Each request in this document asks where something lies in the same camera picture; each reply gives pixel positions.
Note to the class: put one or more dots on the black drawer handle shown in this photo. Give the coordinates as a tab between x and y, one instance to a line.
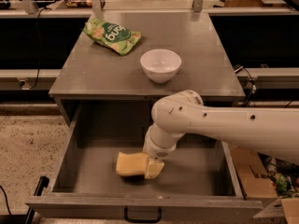
137	217

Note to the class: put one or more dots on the white bowl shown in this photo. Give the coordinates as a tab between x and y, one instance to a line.
160	65

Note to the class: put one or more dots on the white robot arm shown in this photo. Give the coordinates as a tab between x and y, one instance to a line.
270	131

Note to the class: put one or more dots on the cardboard box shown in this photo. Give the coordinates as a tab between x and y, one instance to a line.
273	182

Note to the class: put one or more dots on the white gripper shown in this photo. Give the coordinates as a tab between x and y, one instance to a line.
156	150

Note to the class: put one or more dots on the yellow sponge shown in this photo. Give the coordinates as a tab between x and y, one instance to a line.
131	164

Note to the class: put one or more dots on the green chip bag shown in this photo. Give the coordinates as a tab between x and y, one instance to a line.
111	35

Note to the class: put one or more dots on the grey drawer cabinet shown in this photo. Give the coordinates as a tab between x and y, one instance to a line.
178	50

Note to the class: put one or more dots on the open grey top drawer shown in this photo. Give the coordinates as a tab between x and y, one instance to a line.
198	181

